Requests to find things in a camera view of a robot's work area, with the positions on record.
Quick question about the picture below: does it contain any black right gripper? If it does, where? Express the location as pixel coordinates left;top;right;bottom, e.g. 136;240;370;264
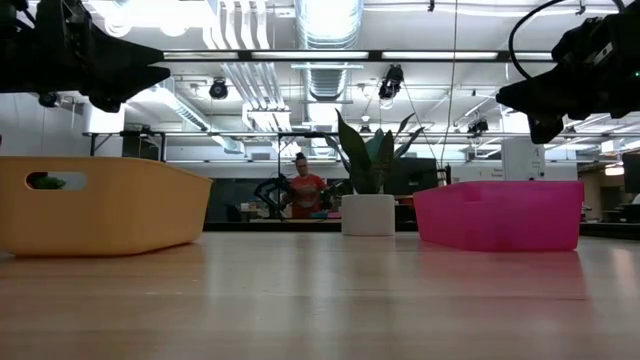
495;2;640;146

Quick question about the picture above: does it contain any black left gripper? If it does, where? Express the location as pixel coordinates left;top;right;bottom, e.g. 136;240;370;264
29;0;172;114

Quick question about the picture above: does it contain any pink plastic bin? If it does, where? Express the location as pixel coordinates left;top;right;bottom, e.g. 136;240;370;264
412;179;585;253

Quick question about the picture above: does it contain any yellow plastic bin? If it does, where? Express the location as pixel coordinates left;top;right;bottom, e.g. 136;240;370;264
0;155;214;258

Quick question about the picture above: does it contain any white building column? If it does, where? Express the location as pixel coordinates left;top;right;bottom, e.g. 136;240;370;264
501;112;547;181

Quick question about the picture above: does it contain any black monitor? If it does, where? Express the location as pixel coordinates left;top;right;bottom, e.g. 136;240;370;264
622;152;640;194
383;157;441;196

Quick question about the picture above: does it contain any green plant in white pot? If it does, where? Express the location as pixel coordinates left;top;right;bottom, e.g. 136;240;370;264
323;108;426;237

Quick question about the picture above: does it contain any person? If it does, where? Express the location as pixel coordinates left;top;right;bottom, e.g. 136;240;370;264
287;151;331;220

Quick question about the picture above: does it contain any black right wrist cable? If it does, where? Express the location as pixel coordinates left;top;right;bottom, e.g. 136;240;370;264
507;0;556;81

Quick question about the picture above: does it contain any overhead frame bar with lights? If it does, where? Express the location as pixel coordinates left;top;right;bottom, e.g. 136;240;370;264
162;48;556;64

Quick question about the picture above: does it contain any silver ceiling air duct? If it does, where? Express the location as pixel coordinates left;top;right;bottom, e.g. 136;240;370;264
294;0;365;101

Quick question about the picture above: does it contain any black table frame rail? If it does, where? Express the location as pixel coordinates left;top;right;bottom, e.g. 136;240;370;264
202;219;640;240

